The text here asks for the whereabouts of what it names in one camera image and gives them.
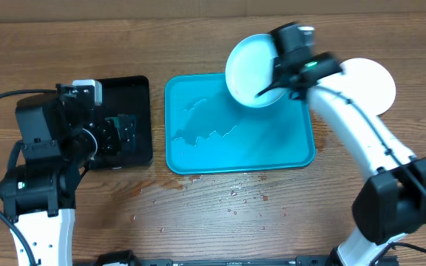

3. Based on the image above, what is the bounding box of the light blue rimmed plate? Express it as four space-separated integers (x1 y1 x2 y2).
225 33 285 108

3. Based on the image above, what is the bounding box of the white plate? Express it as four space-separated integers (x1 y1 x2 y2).
340 58 396 116

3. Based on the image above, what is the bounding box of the green and brown sponge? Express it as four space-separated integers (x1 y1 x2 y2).
105 114 136 149

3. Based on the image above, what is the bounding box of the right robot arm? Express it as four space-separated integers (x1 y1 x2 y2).
269 23 426 265

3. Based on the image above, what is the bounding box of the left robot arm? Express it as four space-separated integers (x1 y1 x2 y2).
0 80 124 265

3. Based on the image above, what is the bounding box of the black plastic tray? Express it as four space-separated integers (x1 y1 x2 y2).
89 75 153 170

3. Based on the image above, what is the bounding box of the teal plastic serving tray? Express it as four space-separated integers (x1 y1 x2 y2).
164 73 315 174

